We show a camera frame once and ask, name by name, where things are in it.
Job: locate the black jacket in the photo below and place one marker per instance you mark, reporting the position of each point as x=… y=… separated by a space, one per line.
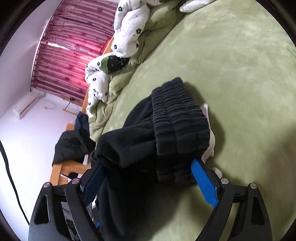
x=69 y=146

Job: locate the black pants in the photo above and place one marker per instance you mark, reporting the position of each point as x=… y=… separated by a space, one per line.
x=138 y=143

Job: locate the wooden coat rack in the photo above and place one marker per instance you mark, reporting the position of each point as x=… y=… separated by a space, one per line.
x=69 y=111

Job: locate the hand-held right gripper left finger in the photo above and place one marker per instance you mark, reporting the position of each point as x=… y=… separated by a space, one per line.
x=92 y=183

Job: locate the white flower-print quilt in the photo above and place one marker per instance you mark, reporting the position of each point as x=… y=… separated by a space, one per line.
x=129 y=27

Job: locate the white air conditioner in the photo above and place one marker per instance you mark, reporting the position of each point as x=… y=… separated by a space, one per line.
x=26 y=106

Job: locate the navy jacket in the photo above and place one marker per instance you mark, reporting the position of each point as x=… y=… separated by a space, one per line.
x=82 y=124

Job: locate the wooden bed frame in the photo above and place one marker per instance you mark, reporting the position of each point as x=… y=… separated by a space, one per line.
x=57 y=171

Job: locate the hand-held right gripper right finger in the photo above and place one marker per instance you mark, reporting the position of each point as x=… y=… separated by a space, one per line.
x=204 y=183

